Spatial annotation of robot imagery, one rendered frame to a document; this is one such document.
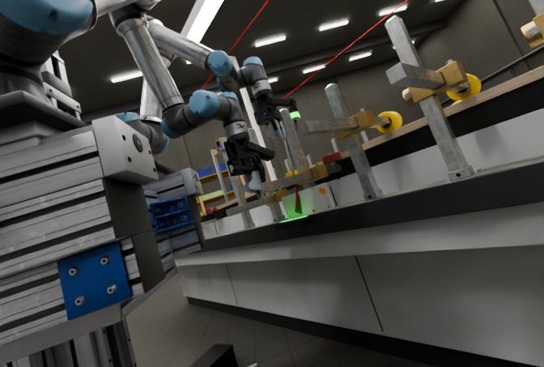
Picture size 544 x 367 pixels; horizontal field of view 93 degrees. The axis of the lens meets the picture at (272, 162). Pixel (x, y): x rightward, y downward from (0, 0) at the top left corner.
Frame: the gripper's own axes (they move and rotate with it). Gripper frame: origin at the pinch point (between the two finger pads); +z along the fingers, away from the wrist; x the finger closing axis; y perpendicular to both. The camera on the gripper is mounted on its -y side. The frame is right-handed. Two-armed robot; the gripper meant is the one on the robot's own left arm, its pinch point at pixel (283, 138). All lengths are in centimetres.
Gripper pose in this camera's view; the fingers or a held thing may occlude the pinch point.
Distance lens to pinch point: 99.6
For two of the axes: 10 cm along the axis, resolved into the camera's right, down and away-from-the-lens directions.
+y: -8.1, 3.4, 4.7
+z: 3.1, 9.4, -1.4
